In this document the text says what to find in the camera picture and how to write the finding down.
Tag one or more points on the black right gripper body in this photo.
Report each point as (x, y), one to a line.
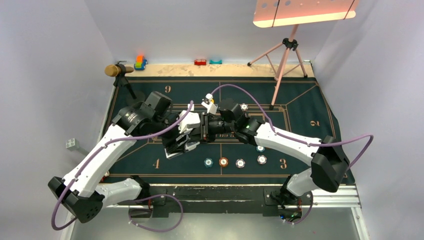
(210, 127)

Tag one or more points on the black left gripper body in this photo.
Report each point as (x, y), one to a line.
(169, 140)

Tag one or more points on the orange chip stack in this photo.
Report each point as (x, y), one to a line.
(223, 162)

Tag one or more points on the blue green chip stack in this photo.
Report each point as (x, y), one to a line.
(208, 162)

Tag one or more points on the brown white chip stack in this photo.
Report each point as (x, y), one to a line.
(240, 163)

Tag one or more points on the blue playing card deck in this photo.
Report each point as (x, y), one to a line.
(176, 149)

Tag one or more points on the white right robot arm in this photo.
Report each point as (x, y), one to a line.
(327, 163)

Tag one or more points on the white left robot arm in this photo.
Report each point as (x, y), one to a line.
(80, 190)

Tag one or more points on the teal toy block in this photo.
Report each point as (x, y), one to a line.
(215, 61)

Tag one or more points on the red toy block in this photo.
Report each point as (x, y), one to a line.
(200, 62)

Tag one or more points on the dark green poker mat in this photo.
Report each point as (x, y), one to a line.
(300, 108)

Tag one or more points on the orange blue toy car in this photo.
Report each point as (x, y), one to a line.
(140, 63)

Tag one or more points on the gold microphone on stand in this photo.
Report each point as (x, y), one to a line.
(119, 71)

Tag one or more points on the pink music stand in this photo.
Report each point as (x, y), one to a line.
(279, 13)

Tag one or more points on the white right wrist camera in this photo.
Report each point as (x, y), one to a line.
(211, 108)

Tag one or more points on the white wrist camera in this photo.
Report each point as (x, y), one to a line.
(191, 121)
(211, 108)

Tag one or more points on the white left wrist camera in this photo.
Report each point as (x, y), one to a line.
(191, 121)

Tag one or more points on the grey lego brick handle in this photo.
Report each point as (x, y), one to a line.
(73, 145)

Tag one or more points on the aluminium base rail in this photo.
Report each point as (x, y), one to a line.
(247, 198)

